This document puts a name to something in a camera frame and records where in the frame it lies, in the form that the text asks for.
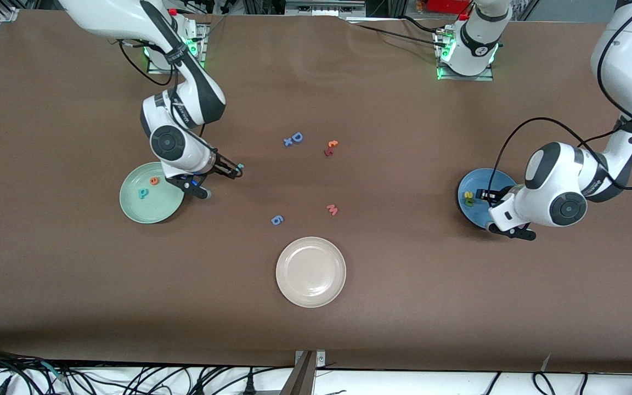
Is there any blue plate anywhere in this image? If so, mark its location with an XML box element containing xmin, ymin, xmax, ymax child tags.
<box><xmin>457</xmin><ymin>168</ymin><xmax>520</xmax><ymax>230</ymax></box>

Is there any light green plate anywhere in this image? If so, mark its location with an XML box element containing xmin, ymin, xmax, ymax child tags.
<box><xmin>119</xmin><ymin>161</ymin><xmax>186</xmax><ymax>224</ymax></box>

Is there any brown table cover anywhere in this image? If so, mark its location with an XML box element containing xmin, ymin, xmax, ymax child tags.
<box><xmin>0</xmin><ymin>10</ymin><xmax>632</xmax><ymax>374</ymax></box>

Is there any beige plate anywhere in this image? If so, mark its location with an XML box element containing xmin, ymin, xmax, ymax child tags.
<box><xmin>275</xmin><ymin>236</ymin><xmax>347</xmax><ymax>308</ymax></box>

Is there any red box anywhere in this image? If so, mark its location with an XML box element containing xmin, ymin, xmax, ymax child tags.
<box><xmin>426</xmin><ymin>0</ymin><xmax>471</xmax><ymax>14</ymax></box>

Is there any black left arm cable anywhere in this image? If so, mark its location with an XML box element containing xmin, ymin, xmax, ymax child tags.
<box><xmin>493</xmin><ymin>0</ymin><xmax>632</xmax><ymax>191</ymax></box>

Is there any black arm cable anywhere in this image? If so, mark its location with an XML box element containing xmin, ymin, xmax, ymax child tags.
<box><xmin>117</xmin><ymin>38</ymin><xmax>242</xmax><ymax>176</ymax></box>
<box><xmin>493</xmin><ymin>0</ymin><xmax>632</xmax><ymax>191</ymax></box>

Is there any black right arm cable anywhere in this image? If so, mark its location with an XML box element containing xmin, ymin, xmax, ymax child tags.
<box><xmin>117</xmin><ymin>38</ymin><xmax>242</xmax><ymax>176</ymax></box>

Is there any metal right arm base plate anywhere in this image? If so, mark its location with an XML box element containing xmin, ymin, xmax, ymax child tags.
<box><xmin>148</xmin><ymin>25</ymin><xmax>208</xmax><ymax>75</ymax></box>

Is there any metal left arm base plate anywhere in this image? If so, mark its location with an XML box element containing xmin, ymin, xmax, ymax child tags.
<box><xmin>437</xmin><ymin>32</ymin><xmax>495</xmax><ymax>82</ymax></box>

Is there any short black table cable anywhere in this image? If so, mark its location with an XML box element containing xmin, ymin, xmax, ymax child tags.
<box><xmin>401</xmin><ymin>15</ymin><xmax>451</xmax><ymax>35</ymax></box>

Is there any silver frame rail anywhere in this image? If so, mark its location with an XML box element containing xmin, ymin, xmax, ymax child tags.
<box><xmin>285</xmin><ymin>0</ymin><xmax>366</xmax><ymax>17</ymax></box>

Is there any long black table cable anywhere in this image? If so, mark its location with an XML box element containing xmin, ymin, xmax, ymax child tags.
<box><xmin>349</xmin><ymin>22</ymin><xmax>445</xmax><ymax>47</ymax></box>

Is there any looped black floor cable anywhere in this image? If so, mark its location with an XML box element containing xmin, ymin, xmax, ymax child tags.
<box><xmin>532</xmin><ymin>371</ymin><xmax>557</xmax><ymax>395</ymax></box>

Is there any metal table edge bracket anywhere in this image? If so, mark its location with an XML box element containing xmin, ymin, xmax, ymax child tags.
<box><xmin>280</xmin><ymin>349</ymin><xmax>326</xmax><ymax>395</ymax></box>

